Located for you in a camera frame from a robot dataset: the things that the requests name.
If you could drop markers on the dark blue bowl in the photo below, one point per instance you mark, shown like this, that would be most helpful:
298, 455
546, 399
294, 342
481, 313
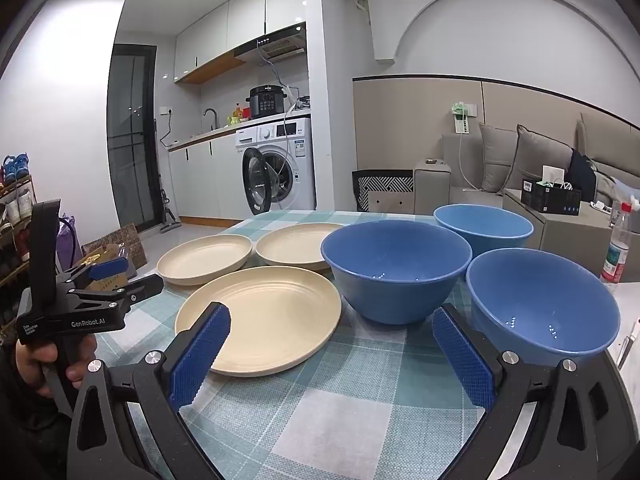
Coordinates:
395, 280

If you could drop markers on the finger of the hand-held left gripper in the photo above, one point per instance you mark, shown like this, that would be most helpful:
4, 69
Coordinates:
107, 269
135, 291

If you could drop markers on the green white wall charger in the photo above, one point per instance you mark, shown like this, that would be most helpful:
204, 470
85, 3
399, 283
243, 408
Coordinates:
461, 117

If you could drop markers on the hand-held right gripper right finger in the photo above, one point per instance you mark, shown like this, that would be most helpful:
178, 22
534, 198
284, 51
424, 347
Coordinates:
465, 355

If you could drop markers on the plastic water bottle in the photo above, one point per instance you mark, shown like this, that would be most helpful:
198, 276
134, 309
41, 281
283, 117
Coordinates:
617, 255

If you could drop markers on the grey cushion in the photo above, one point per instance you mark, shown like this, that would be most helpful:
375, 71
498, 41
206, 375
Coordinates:
542, 160
492, 160

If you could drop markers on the stick vacuum cleaner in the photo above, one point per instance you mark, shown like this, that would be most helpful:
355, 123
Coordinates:
167, 215

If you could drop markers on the teal checkered tablecloth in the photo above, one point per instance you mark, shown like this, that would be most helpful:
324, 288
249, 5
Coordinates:
325, 410

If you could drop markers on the dark cloth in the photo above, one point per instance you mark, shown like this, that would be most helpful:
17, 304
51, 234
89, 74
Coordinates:
581, 172

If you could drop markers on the white upper cabinets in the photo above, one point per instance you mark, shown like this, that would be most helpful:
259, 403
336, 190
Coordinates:
225, 25

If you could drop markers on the white card box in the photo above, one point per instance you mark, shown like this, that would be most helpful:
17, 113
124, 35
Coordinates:
552, 172

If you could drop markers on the black glass door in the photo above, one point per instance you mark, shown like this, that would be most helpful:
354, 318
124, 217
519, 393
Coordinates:
130, 135

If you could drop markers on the kitchen faucet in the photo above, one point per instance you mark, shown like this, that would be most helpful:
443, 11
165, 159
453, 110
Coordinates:
214, 117

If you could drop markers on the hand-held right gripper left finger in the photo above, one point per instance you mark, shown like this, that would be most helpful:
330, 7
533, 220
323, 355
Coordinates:
200, 355

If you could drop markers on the light blue bowl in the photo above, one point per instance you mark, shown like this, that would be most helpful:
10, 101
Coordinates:
480, 225
540, 300

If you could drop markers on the grey sofa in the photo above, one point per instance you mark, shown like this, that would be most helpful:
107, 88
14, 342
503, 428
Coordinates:
465, 160

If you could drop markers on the purple bag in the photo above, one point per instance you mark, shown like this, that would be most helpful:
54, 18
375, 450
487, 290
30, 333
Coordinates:
65, 247

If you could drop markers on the black box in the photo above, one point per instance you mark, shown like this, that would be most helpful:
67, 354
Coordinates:
550, 200

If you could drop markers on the black pressure cooker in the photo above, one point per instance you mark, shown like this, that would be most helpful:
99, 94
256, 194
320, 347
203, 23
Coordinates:
267, 102

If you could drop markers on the range hood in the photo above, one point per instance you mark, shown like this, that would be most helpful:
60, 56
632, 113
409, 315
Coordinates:
277, 47

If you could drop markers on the white cabinets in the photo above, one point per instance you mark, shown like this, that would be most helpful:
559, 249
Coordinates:
200, 180
225, 25

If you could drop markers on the white washing machine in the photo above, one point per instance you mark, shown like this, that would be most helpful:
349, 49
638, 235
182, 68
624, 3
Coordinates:
300, 160

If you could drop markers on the beige side cabinet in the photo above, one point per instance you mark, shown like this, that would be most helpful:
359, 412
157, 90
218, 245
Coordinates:
560, 230

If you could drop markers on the white lower cabinets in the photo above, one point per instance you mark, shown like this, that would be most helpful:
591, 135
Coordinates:
200, 180

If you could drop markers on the black white patterned cushion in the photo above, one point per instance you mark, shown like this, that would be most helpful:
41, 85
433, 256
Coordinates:
385, 190

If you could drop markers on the brown patterned cardboard box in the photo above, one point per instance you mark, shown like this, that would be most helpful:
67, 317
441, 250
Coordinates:
125, 242

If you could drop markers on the cream plate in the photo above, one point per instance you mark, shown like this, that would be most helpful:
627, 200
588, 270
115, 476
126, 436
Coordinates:
270, 315
295, 247
205, 257

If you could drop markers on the shoe rack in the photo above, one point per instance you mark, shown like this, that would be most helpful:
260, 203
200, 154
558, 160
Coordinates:
17, 220

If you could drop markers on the person's left hand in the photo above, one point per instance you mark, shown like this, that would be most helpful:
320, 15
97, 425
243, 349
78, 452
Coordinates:
30, 352

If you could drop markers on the yellow toy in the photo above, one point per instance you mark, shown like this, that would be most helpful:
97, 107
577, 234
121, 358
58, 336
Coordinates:
237, 114

